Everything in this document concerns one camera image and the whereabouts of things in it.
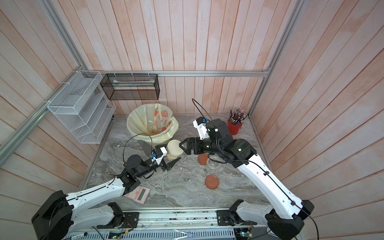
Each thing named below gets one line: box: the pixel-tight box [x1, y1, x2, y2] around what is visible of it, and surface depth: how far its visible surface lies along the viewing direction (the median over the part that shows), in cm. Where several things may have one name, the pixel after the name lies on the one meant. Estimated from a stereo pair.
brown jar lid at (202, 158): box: [197, 153, 208, 165], surface depth 97 cm
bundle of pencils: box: [228, 107, 248, 125], surface depth 100 cm
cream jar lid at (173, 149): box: [166, 139, 184, 157], surface depth 66 cm
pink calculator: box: [123, 185, 151, 205], surface depth 81 cm
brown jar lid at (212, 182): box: [205, 174, 220, 190], surface depth 87 cm
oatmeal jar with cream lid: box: [166, 148, 184, 161], surface depth 66 cm
